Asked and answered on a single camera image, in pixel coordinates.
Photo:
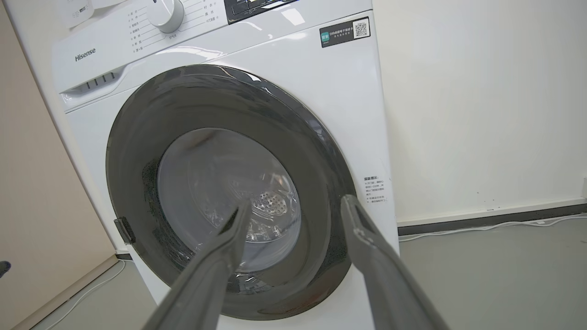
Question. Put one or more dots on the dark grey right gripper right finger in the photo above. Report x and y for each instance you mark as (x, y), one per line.
(380, 270)

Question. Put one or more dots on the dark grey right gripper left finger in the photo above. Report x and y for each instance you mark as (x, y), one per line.
(215, 279)

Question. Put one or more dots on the small printed warning label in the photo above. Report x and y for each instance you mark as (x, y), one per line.
(375, 189)

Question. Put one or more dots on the round black washer door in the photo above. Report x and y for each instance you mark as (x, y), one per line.
(137, 151)

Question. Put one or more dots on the white front-load washing machine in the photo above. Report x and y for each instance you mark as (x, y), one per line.
(321, 101)

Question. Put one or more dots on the black QR code sticker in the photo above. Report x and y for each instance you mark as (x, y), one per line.
(344, 33)

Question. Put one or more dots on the white detergent drawer front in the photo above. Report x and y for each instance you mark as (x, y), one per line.
(87, 68)

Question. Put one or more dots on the white washer control knob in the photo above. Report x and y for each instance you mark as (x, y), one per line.
(166, 14)

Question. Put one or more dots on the black washer display panel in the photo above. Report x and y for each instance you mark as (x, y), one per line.
(257, 9)

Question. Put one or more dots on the white paper label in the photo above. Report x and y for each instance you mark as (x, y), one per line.
(75, 11)

